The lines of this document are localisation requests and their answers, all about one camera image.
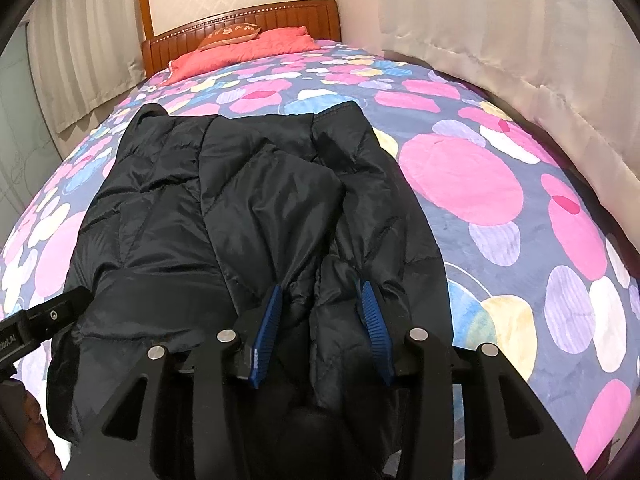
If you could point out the wooden wall trim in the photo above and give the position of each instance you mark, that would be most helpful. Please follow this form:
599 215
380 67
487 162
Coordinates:
146 0

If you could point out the frosted glass sliding door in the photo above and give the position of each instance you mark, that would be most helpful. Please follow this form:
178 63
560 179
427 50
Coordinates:
20 110

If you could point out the orange pillow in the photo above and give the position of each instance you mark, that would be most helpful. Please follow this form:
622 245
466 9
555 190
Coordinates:
227 35

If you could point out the black puffer jacket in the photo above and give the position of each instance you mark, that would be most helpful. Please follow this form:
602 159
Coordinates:
200 210

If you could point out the red pillow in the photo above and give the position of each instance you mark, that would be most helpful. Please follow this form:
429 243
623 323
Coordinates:
240 50

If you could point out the dotted pink and grey bedspread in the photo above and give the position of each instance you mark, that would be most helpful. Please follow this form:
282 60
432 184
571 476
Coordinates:
460 175

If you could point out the wooden headboard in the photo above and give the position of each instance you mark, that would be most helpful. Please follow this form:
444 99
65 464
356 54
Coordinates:
300 15

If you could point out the beige curtain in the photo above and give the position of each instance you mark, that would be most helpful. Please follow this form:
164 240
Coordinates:
85 45
500 35

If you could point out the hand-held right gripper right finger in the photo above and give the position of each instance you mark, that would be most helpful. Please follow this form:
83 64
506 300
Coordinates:
375 325

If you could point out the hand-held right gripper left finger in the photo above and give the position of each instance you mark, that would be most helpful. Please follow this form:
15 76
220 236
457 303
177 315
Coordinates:
267 320

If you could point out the person's left hand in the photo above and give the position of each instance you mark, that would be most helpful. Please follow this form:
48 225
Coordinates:
35 420

